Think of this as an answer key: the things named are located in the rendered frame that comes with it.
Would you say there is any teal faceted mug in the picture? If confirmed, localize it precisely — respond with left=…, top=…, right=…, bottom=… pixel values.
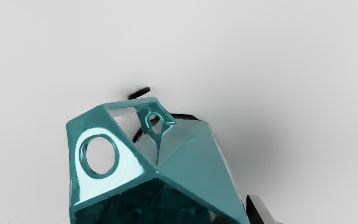
left=66, top=96, right=250, bottom=224

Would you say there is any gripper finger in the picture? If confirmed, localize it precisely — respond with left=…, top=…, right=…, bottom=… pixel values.
left=246, top=195, right=282, bottom=224

